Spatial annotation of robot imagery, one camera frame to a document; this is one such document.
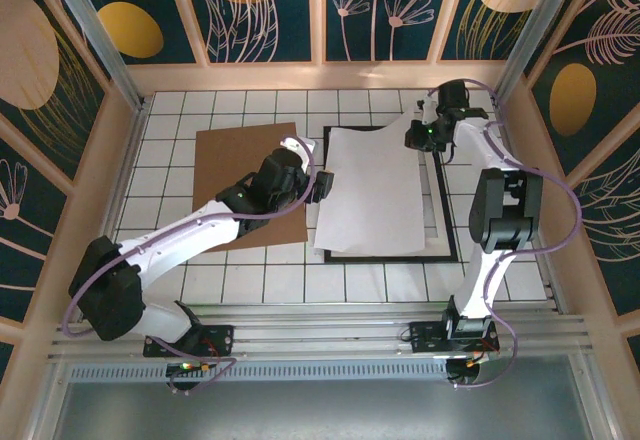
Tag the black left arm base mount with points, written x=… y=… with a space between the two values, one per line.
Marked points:
x=220 y=337

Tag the brown backing board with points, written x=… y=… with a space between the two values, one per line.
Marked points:
x=225 y=170

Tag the aluminium corner post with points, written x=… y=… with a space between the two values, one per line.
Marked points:
x=100 y=40
x=535 y=25

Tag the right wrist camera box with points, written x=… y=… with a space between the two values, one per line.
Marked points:
x=417 y=136

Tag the aluminium mounting rail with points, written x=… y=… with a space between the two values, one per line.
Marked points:
x=325 y=330

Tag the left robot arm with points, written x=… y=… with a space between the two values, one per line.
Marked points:
x=175 y=245

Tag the teal panel pink fern leaves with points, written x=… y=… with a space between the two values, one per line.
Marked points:
x=615 y=35

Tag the teal panel orange circle leaves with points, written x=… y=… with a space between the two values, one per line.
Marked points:
x=300 y=10

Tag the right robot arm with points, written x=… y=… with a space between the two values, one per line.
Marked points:
x=505 y=210

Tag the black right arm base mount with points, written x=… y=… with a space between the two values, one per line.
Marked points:
x=425 y=337

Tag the blue building photo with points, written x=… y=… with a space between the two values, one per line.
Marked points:
x=370 y=195

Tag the teal panel tall gold oval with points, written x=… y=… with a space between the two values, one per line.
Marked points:
x=572 y=100

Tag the black picture frame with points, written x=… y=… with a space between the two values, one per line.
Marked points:
x=450 y=220

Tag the teal panel pink flowers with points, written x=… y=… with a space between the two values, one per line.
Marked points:
x=360 y=40

